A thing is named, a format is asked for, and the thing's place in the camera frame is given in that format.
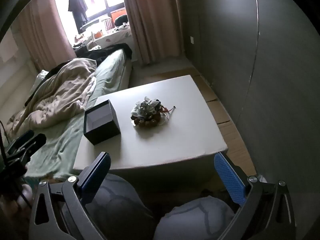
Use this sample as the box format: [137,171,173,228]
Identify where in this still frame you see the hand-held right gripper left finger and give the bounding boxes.
[29,151,112,240]

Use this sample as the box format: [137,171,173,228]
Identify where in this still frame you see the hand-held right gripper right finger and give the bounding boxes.
[213,152,297,240]

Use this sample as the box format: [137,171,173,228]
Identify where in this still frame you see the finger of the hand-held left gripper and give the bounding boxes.
[4,133,47,167]
[6,130,35,155]

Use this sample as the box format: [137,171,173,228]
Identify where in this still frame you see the black jewelry box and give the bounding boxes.
[83,99,122,145]

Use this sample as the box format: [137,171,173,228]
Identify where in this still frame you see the pile of mixed jewelry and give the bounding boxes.
[130,96,177,128]

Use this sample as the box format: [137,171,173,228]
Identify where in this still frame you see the person's left hand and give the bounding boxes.
[0,184,34,222]

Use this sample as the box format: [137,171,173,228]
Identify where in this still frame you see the person's left leg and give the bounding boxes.
[82,174,158,240]

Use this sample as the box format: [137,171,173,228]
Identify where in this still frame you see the person's leg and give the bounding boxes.
[152,196,235,240]
[82,174,158,240]

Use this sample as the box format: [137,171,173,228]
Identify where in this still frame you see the person's right leg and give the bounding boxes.
[152,196,235,240]

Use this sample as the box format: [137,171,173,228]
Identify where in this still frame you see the beige crumpled blanket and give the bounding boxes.
[6,58,97,134]

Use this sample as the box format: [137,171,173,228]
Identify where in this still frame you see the bed with green sheet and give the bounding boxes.
[5,48,133,180]

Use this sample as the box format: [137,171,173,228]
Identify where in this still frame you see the pink curtain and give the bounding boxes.
[121,0,187,65]
[15,0,78,73]

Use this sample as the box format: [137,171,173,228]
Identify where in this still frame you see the dark clothes on bed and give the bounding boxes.
[74,43,133,64]

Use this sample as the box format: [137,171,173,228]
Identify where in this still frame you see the floral windowsill cloth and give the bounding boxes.
[95,27,132,47]

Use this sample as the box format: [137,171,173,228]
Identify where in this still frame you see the dark hanging garment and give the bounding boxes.
[66,0,89,34]

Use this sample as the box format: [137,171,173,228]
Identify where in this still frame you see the orange box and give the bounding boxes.
[111,8,127,22]

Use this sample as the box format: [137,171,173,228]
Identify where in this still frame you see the black cable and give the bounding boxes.
[0,120,8,165]

